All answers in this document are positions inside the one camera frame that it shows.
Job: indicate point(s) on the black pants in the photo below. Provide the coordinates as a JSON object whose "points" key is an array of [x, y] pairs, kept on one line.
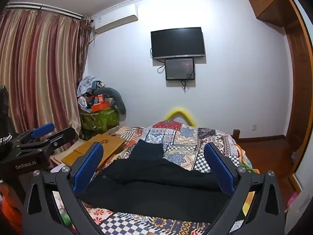
{"points": [[151, 183]]}

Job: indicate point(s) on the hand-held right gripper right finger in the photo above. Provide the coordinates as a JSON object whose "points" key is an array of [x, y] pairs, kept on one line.
{"points": [[220, 166]]}

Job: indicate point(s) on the black wall television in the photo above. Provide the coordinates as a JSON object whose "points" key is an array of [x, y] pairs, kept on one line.
{"points": [[177, 42]]}

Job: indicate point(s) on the white wall socket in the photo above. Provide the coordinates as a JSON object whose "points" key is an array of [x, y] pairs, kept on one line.
{"points": [[254, 127]]}

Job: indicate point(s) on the person's left forearm orange sleeve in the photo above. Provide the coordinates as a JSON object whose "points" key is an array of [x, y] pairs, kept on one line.
{"points": [[9, 210]]}

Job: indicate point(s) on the white air conditioner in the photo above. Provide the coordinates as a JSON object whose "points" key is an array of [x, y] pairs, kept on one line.
{"points": [[115, 17]]}

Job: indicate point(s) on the wooden lap desk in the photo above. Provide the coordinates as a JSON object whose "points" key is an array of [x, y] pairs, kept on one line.
{"points": [[102, 143]]}

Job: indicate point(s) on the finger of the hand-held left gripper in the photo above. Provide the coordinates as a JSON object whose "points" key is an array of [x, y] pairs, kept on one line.
{"points": [[44, 129], [62, 134]]}

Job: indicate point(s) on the small black wall screen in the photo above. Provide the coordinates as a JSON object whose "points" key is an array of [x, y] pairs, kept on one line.
{"points": [[179, 69]]}

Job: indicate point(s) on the white curtain rail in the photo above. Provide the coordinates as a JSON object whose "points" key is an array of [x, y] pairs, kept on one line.
{"points": [[44, 9]]}

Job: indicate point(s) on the yellow curved cushion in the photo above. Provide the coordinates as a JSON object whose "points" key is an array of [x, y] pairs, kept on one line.
{"points": [[181, 113]]}

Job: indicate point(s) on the orange box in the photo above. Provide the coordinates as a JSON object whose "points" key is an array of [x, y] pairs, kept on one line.
{"points": [[100, 107]]}

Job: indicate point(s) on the grey plush pillow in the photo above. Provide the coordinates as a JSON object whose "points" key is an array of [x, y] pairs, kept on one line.
{"points": [[117, 98]]}

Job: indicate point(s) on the striped pink curtain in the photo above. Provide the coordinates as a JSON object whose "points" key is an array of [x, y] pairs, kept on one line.
{"points": [[36, 73]]}

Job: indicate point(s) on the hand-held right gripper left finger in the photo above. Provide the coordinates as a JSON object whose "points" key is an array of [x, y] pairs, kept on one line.
{"points": [[88, 166]]}

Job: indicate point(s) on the wooden bed post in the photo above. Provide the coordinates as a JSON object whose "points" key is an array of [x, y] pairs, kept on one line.
{"points": [[236, 134]]}

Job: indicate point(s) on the green storage box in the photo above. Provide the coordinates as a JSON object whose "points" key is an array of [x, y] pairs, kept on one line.
{"points": [[100, 120]]}

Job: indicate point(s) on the pink cloth item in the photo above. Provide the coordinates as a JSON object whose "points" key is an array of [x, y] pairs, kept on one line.
{"points": [[292, 199]]}

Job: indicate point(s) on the brown patterned curtain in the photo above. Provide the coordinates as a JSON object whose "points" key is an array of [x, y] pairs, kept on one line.
{"points": [[84, 44]]}

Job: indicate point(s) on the small red box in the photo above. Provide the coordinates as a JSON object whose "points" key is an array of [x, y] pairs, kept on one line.
{"points": [[100, 99]]}

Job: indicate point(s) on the pile of clothes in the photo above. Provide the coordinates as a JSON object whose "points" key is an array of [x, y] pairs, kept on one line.
{"points": [[85, 85]]}

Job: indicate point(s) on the patchwork printed blanket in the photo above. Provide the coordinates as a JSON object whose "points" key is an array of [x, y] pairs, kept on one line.
{"points": [[181, 137]]}

